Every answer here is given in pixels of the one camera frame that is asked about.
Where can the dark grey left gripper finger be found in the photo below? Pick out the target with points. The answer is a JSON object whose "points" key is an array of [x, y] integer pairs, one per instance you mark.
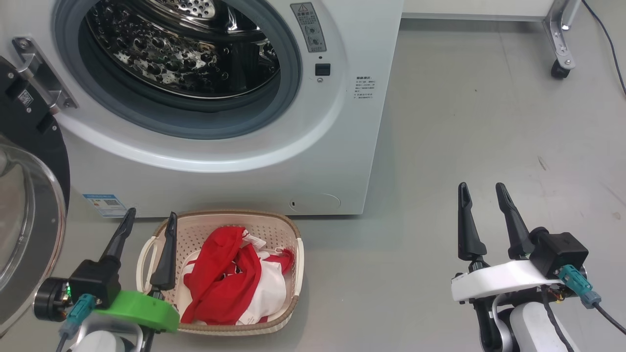
{"points": [[166, 264], [120, 239]]}

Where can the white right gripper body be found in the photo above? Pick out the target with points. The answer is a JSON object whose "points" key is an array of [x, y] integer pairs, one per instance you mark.
{"points": [[499, 281]]}

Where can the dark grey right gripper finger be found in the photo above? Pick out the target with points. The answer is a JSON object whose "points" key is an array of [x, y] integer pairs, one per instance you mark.
{"points": [[518, 239], [470, 239]]}

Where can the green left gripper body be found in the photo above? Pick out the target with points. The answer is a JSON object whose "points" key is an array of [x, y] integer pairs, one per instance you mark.
{"points": [[142, 308]]}

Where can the red and white garment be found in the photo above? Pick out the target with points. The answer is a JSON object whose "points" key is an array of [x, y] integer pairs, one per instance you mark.
{"points": [[220, 283]]}

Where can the black round glass washer door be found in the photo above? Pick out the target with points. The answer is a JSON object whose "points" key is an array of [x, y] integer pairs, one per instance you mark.
{"points": [[34, 132]]}

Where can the cream perforated laundry basket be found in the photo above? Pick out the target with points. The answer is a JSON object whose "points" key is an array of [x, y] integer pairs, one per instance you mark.
{"points": [[205, 230]]}

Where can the white front-load washing machine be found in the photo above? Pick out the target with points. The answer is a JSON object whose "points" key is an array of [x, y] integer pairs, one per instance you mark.
{"points": [[318, 146]]}

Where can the blue energy label sticker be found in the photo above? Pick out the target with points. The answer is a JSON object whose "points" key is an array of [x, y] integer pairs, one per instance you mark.
{"points": [[105, 205]]}

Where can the metal cart leg with caster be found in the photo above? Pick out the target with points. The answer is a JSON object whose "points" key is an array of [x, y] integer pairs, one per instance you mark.
{"points": [[560, 39]]}

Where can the grey warning sticker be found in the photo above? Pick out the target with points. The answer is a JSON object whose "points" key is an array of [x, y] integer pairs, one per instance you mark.
{"points": [[309, 27]]}

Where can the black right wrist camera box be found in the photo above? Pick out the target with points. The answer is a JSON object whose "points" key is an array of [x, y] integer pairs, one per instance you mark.
{"points": [[560, 252]]}

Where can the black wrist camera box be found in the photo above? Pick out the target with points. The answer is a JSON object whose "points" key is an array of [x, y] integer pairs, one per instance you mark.
{"points": [[560, 252], [95, 281]]}

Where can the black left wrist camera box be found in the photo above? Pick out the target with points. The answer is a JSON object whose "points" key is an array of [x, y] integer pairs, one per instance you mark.
{"points": [[95, 281]]}

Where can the silver door hinge bracket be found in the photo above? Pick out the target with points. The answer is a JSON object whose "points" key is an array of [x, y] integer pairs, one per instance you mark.
{"points": [[46, 78]]}

